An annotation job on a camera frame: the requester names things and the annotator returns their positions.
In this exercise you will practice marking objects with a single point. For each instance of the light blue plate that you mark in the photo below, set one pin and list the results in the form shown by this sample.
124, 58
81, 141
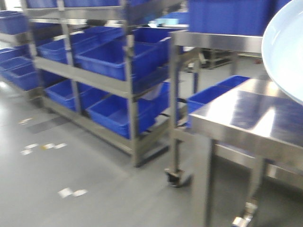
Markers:
282, 49

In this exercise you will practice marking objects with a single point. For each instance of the blue bin bottom shelf front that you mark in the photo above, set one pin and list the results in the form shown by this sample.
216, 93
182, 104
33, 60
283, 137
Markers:
112, 113

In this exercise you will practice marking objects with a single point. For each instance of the blue bin shelf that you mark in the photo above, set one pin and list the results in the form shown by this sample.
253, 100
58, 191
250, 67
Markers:
112, 113
62, 94
108, 59
80, 43

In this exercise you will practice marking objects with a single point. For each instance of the blue bin middle shelf front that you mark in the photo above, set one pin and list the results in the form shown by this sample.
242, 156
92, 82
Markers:
108, 59

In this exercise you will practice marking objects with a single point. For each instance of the blue bin bottom shelf back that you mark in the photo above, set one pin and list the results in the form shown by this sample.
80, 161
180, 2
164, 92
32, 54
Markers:
62, 94

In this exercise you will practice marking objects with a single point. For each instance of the blue bin middle shelf back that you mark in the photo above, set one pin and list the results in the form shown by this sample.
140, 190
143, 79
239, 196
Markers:
80, 43

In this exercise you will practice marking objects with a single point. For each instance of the blue bin under table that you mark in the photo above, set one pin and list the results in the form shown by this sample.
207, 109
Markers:
209, 94

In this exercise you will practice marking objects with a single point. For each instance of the black caster wheel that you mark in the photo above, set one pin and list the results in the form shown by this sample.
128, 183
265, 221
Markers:
178, 179

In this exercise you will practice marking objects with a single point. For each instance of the stainless steel bin rack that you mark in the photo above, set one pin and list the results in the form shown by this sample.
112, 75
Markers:
109, 20

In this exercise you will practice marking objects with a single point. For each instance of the blue plastic bin left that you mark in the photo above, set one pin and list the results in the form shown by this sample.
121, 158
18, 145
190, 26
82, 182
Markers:
229, 17

